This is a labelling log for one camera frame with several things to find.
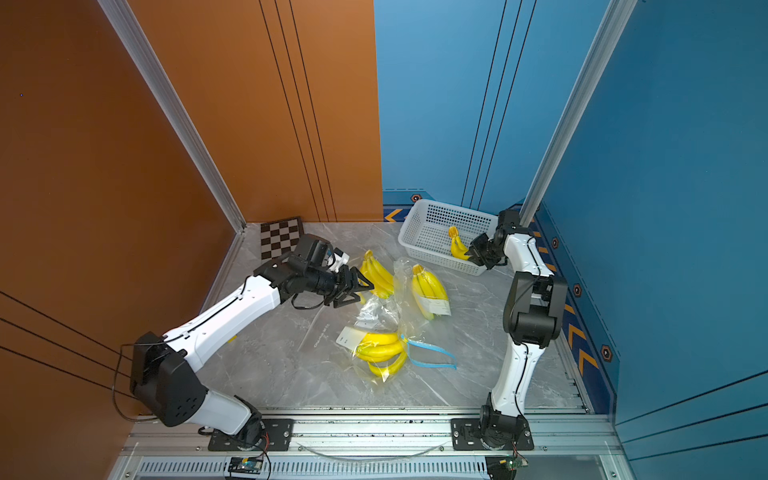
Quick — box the brown checkered chessboard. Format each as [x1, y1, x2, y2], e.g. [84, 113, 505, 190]
[259, 217, 304, 260]

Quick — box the clear zip-top bag blue seal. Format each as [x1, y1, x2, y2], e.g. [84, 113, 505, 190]
[353, 296, 458, 370]

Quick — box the front bagged banana bunch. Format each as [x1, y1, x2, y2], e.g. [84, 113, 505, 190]
[335, 326, 408, 384]

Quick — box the yellow banana bunch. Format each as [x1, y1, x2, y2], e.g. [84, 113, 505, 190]
[448, 226, 469, 261]

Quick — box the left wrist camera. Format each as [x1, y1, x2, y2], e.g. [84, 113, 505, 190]
[324, 248, 350, 272]

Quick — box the right green circuit board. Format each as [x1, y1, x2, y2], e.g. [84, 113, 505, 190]
[485, 456, 529, 480]

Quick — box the white plastic basket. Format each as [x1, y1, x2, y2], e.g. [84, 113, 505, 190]
[398, 199, 498, 276]

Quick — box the rear bagged banana bunch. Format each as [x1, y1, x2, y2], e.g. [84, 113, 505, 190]
[361, 250, 395, 299]

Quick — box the middle bagged banana bunch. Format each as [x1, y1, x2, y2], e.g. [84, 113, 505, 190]
[394, 257, 452, 321]

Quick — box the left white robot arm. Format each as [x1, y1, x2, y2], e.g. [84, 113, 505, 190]
[129, 235, 374, 450]

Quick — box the green circuit board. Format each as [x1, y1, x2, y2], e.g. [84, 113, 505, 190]
[485, 456, 529, 480]
[227, 456, 265, 478]

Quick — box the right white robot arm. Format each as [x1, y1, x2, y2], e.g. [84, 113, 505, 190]
[468, 208, 567, 450]

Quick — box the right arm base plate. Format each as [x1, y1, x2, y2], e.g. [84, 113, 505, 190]
[450, 416, 535, 451]

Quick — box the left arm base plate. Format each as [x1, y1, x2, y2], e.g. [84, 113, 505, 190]
[207, 418, 295, 453]

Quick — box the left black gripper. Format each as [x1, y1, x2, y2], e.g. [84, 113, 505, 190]
[306, 264, 377, 308]

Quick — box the bagged banana bunch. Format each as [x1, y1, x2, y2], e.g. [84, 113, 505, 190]
[361, 250, 395, 299]
[394, 257, 452, 321]
[335, 326, 408, 384]

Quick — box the aluminium front rail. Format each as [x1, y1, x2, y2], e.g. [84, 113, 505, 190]
[118, 407, 623, 459]

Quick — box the left green circuit board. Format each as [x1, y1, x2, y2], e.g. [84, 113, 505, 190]
[227, 456, 265, 478]

